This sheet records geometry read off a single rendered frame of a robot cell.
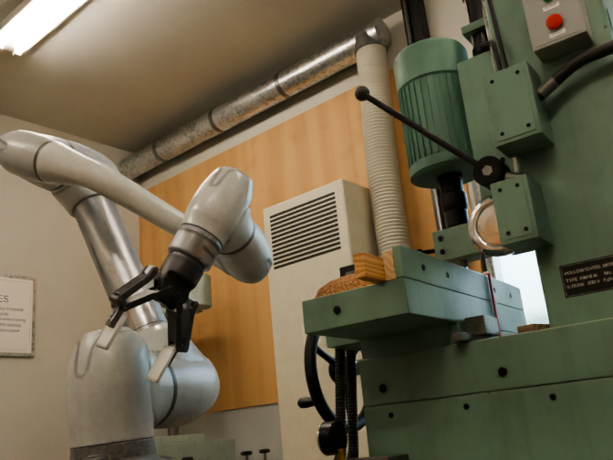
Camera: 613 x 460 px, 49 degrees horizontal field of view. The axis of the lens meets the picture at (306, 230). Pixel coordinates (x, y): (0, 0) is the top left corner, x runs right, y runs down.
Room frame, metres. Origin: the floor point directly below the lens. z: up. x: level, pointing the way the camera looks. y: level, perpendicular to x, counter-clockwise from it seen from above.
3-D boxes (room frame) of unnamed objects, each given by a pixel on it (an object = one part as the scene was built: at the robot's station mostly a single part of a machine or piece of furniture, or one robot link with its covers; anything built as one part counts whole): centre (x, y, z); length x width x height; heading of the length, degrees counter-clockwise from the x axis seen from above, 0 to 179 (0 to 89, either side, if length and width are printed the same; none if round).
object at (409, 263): (1.33, -0.31, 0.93); 0.60 x 0.02 x 0.06; 146
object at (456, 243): (1.41, -0.35, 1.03); 0.14 x 0.07 x 0.09; 56
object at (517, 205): (1.19, -0.40, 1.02); 0.09 x 0.07 x 0.12; 146
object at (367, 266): (1.33, -0.27, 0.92); 0.67 x 0.02 x 0.04; 146
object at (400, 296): (1.41, -0.19, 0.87); 0.61 x 0.30 x 0.06; 146
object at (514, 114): (1.18, -0.43, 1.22); 0.09 x 0.08 x 0.15; 56
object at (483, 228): (1.25, -0.37, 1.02); 0.12 x 0.03 x 0.12; 56
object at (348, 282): (1.20, -0.07, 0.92); 0.14 x 0.09 x 0.04; 56
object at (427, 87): (1.43, -0.33, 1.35); 0.18 x 0.18 x 0.31
